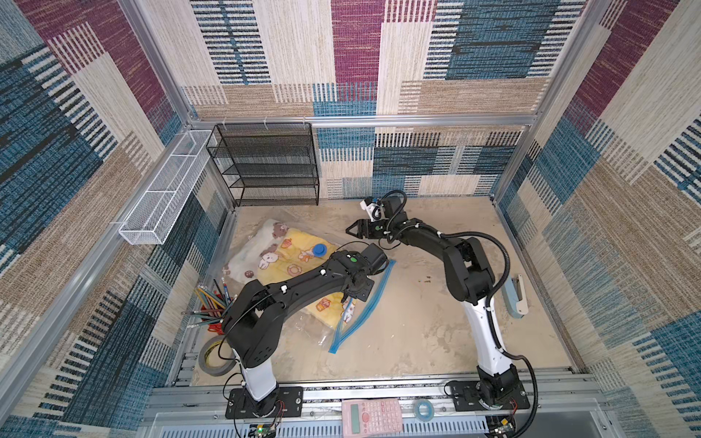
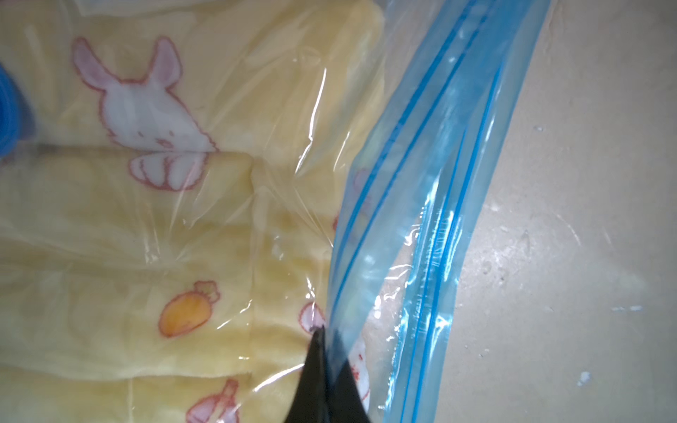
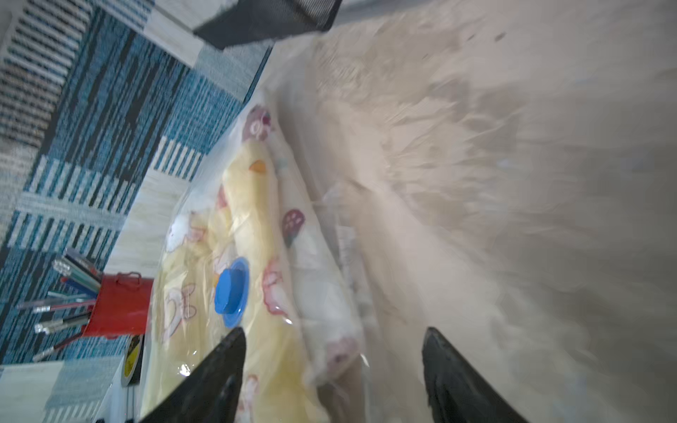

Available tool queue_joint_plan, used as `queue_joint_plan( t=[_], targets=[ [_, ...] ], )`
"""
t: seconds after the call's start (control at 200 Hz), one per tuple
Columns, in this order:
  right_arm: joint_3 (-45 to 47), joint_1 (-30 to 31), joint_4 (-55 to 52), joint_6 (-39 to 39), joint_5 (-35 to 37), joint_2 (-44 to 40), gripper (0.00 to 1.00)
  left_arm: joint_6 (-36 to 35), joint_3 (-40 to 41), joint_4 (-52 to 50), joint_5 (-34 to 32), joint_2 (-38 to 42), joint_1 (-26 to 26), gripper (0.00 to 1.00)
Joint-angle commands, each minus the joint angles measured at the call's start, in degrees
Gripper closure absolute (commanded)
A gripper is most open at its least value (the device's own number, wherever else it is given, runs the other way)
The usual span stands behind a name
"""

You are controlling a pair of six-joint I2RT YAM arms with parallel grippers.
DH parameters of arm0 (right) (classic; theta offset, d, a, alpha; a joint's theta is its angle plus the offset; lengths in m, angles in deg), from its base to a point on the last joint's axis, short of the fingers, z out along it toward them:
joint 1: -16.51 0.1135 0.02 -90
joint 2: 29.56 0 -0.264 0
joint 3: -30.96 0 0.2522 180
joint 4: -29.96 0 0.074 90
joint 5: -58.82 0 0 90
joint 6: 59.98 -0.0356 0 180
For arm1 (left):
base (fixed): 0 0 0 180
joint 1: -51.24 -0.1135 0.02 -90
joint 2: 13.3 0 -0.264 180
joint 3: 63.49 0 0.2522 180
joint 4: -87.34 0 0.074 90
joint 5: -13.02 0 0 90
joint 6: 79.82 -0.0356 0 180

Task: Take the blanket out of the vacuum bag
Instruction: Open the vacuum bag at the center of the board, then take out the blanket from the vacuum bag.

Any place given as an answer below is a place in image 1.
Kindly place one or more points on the clear vacuum bag blue zipper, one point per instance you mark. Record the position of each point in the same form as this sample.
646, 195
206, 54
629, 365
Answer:
284, 270

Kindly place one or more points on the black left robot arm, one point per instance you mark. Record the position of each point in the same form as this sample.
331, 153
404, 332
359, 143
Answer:
253, 323

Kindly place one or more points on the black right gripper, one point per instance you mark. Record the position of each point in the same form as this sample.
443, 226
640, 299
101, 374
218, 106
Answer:
370, 228

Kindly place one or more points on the pink calculator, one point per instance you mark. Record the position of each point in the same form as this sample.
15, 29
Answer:
371, 417

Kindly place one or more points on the red pencil cup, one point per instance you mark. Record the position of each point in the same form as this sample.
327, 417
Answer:
216, 328

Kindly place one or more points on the white mesh wall basket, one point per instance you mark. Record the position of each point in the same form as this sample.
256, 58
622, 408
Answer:
157, 210

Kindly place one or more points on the white bear print blanket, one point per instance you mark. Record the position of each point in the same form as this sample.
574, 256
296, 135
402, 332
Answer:
258, 253

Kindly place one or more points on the black wire shelf rack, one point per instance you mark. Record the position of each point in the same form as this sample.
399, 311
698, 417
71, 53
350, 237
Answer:
265, 164

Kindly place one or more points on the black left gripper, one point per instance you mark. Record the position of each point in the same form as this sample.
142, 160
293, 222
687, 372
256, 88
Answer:
365, 296

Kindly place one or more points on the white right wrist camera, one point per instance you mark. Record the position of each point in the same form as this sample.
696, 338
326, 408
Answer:
373, 208

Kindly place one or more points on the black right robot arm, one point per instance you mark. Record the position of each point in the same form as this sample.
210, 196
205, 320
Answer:
476, 266

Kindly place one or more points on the grey tape roll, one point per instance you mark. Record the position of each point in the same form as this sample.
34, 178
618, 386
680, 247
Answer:
210, 360

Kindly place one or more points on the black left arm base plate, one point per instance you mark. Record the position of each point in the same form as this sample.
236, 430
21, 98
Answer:
285, 402

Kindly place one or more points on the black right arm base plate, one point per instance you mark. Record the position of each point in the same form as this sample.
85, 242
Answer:
478, 396

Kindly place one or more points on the grey blue stapler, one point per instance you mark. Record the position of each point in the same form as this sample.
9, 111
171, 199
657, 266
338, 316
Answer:
515, 297

